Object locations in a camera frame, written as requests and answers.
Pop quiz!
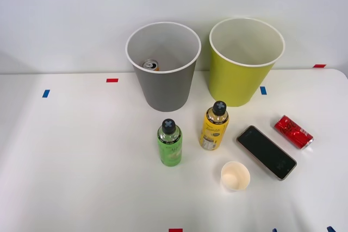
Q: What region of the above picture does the green plastic bottle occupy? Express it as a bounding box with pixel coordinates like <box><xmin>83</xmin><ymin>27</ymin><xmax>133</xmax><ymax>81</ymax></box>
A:
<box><xmin>156</xmin><ymin>118</ymin><xmax>183</xmax><ymax>167</ymax></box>

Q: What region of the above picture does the yellow-green plastic waste bin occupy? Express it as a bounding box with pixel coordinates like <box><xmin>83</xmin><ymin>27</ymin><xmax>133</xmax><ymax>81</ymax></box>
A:
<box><xmin>208</xmin><ymin>17</ymin><xmax>286</xmax><ymax>108</ymax></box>

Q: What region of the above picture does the red drink can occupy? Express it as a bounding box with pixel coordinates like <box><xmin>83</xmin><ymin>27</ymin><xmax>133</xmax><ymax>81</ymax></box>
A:
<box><xmin>273</xmin><ymin>115</ymin><xmax>315</xmax><ymax>151</ymax></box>

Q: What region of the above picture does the black smartphone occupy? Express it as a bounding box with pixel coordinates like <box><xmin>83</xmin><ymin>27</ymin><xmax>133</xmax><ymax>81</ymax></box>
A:
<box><xmin>235</xmin><ymin>125</ymin><xmax>297</xmax><ymax>181</ymax></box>

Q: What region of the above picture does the cream paper cup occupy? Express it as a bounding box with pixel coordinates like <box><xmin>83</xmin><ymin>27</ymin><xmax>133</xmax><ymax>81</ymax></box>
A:
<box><xmin>220</xmin><ymin>161</ymin><xmax>251</xmax><ymax>193</ymax></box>

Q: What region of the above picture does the yellow plastic bottle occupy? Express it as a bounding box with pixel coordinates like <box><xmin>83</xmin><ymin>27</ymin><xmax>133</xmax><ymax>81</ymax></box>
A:
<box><xmin>200</xmin><ymin>101</ymin><xmax>230</xmax><ymax>152</ymax></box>

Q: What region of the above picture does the orange and silver drink can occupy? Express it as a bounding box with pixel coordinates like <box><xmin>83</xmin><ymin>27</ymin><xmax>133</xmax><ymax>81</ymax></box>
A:
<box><xmin>140</xmin><ymin>58</ymin><xmax>160</xmax><ymax>72</ymax></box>

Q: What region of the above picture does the grey plastic waste bin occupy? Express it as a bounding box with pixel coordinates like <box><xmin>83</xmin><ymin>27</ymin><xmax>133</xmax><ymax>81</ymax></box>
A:
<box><xmin>125</xmin><ymin>21</ymin><xmax>202</xmax><ymax>113</ymax></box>

